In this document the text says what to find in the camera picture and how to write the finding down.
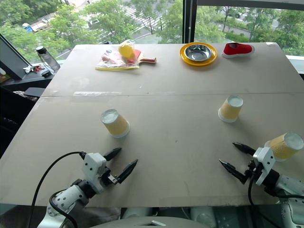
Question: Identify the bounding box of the yellow ribbed paper cup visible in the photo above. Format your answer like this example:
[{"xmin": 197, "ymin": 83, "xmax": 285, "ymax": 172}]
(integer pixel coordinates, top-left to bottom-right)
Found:
[
  {"xmin": 264, "ymin": 132, "xmax": 304, "ymax": 162},
  {"xmin": 218, "ymin": 95, "xmax": 244, "ymax": 124},
  {"xmin": 100, "ymin": 108, "xmax": 131, "ymax": 139}
]

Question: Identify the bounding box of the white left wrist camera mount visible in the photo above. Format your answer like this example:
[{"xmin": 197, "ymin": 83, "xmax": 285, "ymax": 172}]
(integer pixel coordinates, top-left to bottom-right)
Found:
[{"xmin": 82, "ymin": 152, "xmax": 108, "ymax": 193}]

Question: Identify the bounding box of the red canvas shoe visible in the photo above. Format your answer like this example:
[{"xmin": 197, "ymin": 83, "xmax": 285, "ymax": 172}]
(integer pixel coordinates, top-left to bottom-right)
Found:
[{"xmin": 221, "ymin": 42, "xmax": 256, "ymax": 59}]

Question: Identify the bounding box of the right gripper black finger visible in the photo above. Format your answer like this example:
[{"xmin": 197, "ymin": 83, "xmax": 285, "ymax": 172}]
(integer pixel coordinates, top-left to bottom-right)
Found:
[
  {"xmin": 218, "ymin": 159, "xmax": 248, "ymax": 185},
  {"xmin": 232, "ymin": 142, "xmax": 257, "ymax": 156}
]

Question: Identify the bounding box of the white rounded shape under table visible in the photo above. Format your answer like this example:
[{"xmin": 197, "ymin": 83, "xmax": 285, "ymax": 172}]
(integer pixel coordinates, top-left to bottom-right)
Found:
[{"xmin": 189, "ymin": 206, "xmax": 217, "ymax": 228}]

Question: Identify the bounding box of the yellow round fruit toy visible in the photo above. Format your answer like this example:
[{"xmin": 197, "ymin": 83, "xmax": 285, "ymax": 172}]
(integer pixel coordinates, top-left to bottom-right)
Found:
[{"xmin": 118, "ymin": 41, "xmax": 136, "ymax": 60}]

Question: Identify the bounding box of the red table tennis paddle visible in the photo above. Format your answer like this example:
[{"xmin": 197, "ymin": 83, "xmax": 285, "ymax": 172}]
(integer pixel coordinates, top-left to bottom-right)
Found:
[{"xmin": 129, "ymin": 49, "xmax": 158, "ymax": 65}]

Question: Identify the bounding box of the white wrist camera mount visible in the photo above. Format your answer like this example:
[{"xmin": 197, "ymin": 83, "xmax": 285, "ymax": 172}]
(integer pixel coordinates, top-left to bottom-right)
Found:
[
  {"xmin": 252, "ymin": 146, "xmax": 276, "ymax": 186},
  {"xmin": 82, "ymin": 152, "xmax": 108, "ymax": 193}
]

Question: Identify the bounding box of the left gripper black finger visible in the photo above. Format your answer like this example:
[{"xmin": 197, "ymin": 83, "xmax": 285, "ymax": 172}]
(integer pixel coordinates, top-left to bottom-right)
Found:
[
  {"xmin": 117, "ymin": 159, "xmax": 139, "ymax": 184},
  {"xmin": 103, "ymin": 147, "xmax": 123, "ymax": 161}
]

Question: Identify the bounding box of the pink item in bag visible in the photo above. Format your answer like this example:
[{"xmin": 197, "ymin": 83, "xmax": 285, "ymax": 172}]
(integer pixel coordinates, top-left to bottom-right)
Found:
[{"xmin": 100, "ymin": 52, "xmax": 124, "ymax": 65}]

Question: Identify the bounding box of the clear black-capped water bottle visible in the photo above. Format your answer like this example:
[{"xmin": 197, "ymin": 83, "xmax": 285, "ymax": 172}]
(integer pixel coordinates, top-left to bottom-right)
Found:
[{"xmin": 36, "ymin": 46, "xmax": 61, "ymax": 72}]

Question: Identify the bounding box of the shiny metal bowl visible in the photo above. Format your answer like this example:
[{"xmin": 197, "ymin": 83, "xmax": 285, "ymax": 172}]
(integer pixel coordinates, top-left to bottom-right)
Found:
[{"xmin": 184, "ymin": 43, "xmax": 213, "ymax": 61}]

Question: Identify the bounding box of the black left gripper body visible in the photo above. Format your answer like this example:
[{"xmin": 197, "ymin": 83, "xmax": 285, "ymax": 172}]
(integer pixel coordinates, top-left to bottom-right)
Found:
[{"xmin": 97, "ymin": 166, "xmax": 120, "ymax": 191}]

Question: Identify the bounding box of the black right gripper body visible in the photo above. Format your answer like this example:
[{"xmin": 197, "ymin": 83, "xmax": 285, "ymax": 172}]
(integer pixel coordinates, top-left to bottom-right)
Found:
[{"xmin": 245, "ymin": 160, "xmax": 261, "ymax": 184}]

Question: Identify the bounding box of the dark window frame post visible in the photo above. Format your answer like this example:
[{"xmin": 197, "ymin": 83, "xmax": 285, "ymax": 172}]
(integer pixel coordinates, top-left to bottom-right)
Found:
[{"xmin": 182, "ymin": 0, "xmax": 198, "ymax": 45}]

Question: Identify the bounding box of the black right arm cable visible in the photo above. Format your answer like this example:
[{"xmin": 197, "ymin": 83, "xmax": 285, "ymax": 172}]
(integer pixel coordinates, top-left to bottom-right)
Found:
[{"xmin": 247, "ymin": 174, "xmax": 304, "ymax": 206}]

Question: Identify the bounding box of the yellow plastic plate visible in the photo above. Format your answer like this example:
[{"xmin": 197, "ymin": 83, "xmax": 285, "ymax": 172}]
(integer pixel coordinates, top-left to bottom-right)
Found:
[{"xmin": 179, "ymin": 42, "xmax": 218, "ymax": 67}]

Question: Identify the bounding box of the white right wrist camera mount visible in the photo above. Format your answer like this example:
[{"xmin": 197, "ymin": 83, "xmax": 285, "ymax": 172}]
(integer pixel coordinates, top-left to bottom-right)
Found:
[{"xmin": 252, "ymin": 146, "xmax": 276, "ymax": 186}]

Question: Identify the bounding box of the clear plastic zip bag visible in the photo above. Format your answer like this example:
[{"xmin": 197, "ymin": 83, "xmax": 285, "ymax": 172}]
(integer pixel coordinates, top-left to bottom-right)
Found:
[{"xmin": 95, "ymin": 39, "xmax": 141, "ymax": 71}]

